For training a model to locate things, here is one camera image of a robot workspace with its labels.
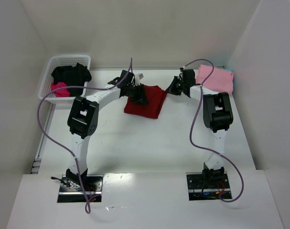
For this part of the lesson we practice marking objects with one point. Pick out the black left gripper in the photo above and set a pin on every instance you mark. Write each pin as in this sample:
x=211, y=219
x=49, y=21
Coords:
x=140, y=94

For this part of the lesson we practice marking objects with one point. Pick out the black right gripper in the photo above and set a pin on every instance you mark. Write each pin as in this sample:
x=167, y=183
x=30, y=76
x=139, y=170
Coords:
x=176, y=86

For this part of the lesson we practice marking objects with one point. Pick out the dark red t shirt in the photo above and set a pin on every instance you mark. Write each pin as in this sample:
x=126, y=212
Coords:
x=148, y=104

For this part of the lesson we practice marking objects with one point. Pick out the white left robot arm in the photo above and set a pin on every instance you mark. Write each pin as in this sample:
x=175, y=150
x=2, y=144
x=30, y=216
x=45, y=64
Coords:
x=83, y=118

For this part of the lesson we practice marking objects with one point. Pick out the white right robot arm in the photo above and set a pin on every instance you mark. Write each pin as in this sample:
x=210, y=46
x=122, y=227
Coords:
x=217, y=117

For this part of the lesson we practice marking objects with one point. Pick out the folded pink t shirt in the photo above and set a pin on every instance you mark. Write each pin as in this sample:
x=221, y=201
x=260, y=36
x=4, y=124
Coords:
x=219, y=81

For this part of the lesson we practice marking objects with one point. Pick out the black t shirt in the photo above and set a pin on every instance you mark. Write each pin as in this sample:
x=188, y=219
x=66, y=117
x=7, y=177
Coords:
x=72, y=76

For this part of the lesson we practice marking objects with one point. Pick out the magenta t shirt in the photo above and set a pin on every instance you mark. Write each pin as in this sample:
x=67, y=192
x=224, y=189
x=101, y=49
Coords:
x=61, y=91

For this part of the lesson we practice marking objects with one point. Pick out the white plastic basket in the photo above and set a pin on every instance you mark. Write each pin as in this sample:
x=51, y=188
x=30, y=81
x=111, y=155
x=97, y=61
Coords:
x=56, y=61

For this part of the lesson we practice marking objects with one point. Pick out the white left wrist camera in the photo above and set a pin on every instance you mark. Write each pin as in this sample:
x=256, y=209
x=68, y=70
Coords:
x=137, y=79

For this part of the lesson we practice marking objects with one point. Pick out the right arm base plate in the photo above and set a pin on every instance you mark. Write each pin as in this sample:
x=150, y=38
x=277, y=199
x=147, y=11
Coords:
x=200, y=190

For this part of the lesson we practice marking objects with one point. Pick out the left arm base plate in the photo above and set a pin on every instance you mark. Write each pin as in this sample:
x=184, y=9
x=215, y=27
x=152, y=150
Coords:
x=71, y=192

